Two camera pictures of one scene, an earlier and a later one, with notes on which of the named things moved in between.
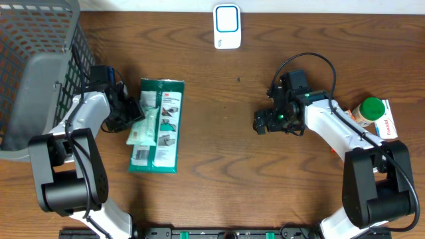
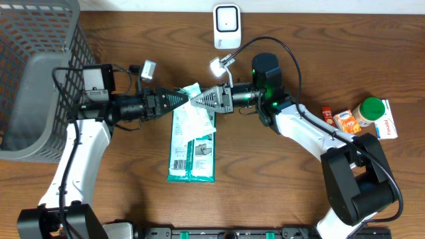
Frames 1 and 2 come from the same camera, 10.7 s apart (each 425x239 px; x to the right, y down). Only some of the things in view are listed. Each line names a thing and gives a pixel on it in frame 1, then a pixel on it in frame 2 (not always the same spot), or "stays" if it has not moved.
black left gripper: x=135 y=106 -> x=155 y=102
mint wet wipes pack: x=143 y=133 -> x=196 y=119
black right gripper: x=272 y=124 -> x=228 y=105
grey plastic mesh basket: x=44 y=63 stays
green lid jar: x=369 y=109 stays
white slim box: x=386 y=127 stays
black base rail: x=216 y=232 stays
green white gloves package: x=167 y=95 -> x=192 y=155
